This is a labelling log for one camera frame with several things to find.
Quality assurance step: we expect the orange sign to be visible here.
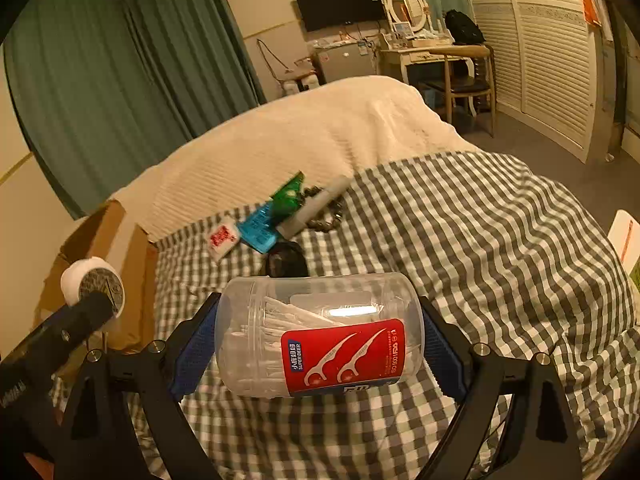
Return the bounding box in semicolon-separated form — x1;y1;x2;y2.
577;0;603;28

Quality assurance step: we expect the black bag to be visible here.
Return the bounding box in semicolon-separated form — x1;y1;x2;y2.
444;9;486;45

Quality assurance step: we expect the green packet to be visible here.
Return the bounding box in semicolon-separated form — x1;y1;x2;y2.
270;171;306;218

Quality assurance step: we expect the grey mini fridge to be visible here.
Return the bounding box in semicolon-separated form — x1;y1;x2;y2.
314;42;378;86

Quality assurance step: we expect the grey white checked blanket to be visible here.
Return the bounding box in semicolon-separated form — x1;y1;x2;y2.
50;150;640;480

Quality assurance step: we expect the wooden chair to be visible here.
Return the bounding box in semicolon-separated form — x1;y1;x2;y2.
420;45;497;138

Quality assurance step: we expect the blue packet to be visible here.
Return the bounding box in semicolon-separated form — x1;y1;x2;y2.
236;205;281;253

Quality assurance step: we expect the white louvered wardrobe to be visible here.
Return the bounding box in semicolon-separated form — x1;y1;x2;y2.
457;0;618;163

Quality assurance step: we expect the grey tube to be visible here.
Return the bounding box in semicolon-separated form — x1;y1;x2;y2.
277;176;353;238

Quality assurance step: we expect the white round container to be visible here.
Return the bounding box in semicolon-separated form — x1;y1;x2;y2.
60;256;126;333

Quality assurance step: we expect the black round object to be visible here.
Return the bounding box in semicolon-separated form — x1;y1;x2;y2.
265;241;308;278

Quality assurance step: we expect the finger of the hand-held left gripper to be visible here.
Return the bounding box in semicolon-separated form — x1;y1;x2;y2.
47;291;115;356

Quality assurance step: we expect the dark bead bracelet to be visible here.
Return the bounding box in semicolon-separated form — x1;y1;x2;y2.
300;185;346;231

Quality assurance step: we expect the white card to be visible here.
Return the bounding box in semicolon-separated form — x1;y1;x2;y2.
607;209;640;281

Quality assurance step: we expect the white ribbed blanket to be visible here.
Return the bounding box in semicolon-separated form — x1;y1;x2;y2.
107;75;481;243

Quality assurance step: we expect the clear jar with red label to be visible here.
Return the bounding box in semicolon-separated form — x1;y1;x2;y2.
214;272;426;400

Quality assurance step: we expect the black television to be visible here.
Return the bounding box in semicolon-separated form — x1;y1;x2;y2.
293;0;382;32

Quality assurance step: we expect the white oval mirror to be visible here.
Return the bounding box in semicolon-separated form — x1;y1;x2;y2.
386;0;432;36

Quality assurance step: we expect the white dressing desk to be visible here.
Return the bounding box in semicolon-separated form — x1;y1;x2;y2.
377;35;476;86

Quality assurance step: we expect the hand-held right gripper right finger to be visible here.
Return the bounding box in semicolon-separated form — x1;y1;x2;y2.
415;296;583;480

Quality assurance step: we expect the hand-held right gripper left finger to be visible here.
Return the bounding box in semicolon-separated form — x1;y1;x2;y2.
55;292;222;480

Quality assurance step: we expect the cardboard box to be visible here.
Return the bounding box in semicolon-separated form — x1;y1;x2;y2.
32;199;158;361

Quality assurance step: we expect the red and white packet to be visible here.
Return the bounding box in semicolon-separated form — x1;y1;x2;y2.
206;214;243;261

